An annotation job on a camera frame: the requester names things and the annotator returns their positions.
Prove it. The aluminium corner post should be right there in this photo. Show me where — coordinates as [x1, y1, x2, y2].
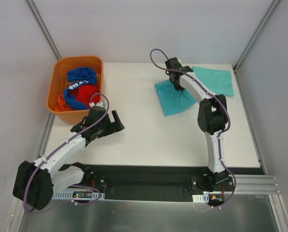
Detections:
[232, 0, 281, 71]
[25, 0, 62, 60]

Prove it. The right white cable duct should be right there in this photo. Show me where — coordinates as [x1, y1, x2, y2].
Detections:
[192, 194, 209, 203]

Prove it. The royal blue t shirt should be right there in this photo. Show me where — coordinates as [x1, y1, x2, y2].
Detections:
[63, 67, 98, 111]

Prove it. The white cable duct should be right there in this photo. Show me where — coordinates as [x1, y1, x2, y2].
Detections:
[192, 194, 209, 203]
[52, 190, 105, 201]

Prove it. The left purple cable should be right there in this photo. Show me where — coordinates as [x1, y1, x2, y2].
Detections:
[23, 92, 110, 213]

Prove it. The purple cable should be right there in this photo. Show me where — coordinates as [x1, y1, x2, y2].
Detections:
[23, 92, 110, 213]
[150, 49, 237, 208]

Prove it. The left white cable duct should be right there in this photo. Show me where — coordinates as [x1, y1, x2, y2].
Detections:
[52, 190, 105, 201]

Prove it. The right aluminium corner post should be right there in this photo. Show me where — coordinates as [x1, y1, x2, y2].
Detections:
[232, 0, 281, 71]

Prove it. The orange t shirt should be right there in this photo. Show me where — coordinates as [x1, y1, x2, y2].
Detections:
[54, 95, 72, 112]

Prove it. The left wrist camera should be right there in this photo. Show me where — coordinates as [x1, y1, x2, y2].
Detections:
[89, 101, 106, 108]

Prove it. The red t shirt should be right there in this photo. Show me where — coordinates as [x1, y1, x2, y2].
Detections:
[72, 82, 100, 108]

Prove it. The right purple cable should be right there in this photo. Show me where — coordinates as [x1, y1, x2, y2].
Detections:
[150, 49, 237, 208]

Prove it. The light blue t shirt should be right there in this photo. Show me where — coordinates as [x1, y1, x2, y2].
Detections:
[154, 80, 197, 116]

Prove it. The folded teal t shirt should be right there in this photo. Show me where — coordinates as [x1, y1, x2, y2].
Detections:
[192, 66, 235, 97]

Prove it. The left aluminium corner post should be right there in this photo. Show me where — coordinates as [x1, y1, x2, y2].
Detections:
[25, 0, 62, 60]

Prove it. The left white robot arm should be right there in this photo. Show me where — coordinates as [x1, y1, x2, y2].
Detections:
[12, 106, 125, 210]

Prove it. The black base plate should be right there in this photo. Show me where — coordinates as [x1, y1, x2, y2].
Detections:
[66, 165, 235, 201]

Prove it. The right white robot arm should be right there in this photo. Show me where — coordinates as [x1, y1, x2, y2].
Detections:
[165, 58, 230, 192]

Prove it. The orange plastic bin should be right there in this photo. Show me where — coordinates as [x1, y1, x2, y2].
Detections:
[47, 56, 103, 124]

